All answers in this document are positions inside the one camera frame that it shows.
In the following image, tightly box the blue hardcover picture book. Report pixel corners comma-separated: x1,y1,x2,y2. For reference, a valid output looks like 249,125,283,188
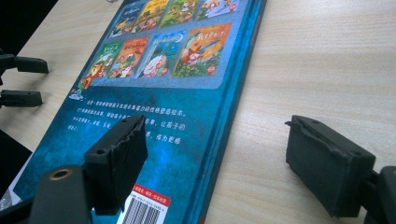
0,0,269,224

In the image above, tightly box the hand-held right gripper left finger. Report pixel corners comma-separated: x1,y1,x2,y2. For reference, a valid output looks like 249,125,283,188
82,114,149,217

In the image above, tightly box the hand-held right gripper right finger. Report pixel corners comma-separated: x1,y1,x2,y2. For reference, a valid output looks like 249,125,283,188
284,114,377,218

